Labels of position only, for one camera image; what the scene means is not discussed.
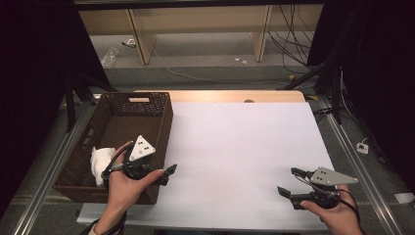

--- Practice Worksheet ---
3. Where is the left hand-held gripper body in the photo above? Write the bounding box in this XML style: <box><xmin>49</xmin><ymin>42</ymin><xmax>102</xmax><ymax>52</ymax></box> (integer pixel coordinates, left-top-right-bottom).
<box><xmin>121</xmin><ymin>134</ymin><xmax>157</xmax><ymax>180</ymax></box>

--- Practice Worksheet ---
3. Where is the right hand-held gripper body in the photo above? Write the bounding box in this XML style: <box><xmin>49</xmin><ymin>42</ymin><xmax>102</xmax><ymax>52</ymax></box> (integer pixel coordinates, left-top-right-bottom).
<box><xmin>291</xmin><ymin>166</ymin><xmax>359</xmax><ymax>211</ymax></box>

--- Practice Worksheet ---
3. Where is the brown woven basket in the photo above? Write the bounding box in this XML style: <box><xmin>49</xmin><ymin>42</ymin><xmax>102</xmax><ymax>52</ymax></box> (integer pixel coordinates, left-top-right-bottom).
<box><xmin>52</xmin><ymin>91</ymin><xmax>174</xmax><ymax>206</ymax></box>

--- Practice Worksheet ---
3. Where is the white baby shirt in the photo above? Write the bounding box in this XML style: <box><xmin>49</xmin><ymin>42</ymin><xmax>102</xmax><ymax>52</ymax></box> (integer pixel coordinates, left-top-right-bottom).
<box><xmin>90</xmin><ymin>146</ymin><xmax>117</xmax><ymax>188</ymax></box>

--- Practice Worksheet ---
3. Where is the person's right hand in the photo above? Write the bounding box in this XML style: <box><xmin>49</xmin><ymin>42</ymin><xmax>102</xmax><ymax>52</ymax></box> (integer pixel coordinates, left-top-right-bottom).
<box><xmin>300</xmin><ymin>184</ymin><xmax>363</xmax><ymax>235</ymax></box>

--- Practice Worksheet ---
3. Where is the person's left hand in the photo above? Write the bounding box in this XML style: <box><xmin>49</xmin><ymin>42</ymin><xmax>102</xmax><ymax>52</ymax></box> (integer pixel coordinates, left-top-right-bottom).
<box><xmin>106</xmin><ymin>140</ymin><xmax>165</xmax><ymax>214</ymax></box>

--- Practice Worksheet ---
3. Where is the white paper slip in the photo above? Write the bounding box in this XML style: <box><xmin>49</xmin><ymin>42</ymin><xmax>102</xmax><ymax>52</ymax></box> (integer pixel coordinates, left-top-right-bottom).
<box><xmin>393</xmin><ymin>192</ymin><xmax>415</xmax><ymax>205</ymax></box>

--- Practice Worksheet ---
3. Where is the clear plastic bag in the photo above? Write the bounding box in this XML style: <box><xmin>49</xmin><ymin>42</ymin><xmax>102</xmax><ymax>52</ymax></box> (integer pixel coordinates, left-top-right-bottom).
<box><xmin>100</xmin><ymin>47</ymin><xmax>120</xmax><ymax>69</ymax></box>

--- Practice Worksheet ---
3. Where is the wooden shelf unit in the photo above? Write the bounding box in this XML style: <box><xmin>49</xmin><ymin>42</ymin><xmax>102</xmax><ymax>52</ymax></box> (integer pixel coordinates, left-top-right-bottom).
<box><xmin>77</xmin><ymin>4</ymin><xmax>324</xmax><ymax>66</ymax></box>

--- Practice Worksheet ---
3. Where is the black curtain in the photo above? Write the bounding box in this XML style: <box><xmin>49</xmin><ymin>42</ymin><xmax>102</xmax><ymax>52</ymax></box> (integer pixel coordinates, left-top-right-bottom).
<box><xmin>0</xmin><ymin>0</ymin><xmax>111</xmax><ymax>219</ymax></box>
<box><xmin>307</xmin><ymin>0</ymin><xmax>415</xmax><ymax>194</ymax></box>

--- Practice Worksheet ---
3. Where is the black crossbar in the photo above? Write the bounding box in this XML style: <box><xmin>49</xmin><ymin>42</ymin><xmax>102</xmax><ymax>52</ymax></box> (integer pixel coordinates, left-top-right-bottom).
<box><xmin>72</xmin><ymin>0</ymin><xmax>326</xmax><ymax>9</ymax></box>

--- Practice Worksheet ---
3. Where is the right hand-held gripper cable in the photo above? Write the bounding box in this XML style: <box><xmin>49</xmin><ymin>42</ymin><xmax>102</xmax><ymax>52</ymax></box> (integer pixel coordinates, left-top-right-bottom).
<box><xmin>293</xmin><ymin>170</ymin><xmax>362</xmax><ymax>229</ymax></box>

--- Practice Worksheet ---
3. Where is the aluminium floor rail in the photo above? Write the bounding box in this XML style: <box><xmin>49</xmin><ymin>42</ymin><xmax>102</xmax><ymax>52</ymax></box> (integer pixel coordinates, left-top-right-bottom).
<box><xmin>316</xmin><ymin>95</ymin><xmax>405</xmax><ymax>235</ymax></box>
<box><xmin>12</xmin><ymin>97</ymin><xmax>96</xmax><ymax>235</ymax></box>

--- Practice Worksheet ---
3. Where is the black cable bundle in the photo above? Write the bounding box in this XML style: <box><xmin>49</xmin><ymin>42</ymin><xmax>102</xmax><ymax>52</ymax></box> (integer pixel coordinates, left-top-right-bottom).
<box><xmin>267</xmin><ymin>4</ymin><xmax>316</xmax><ymax>74</ymax></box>

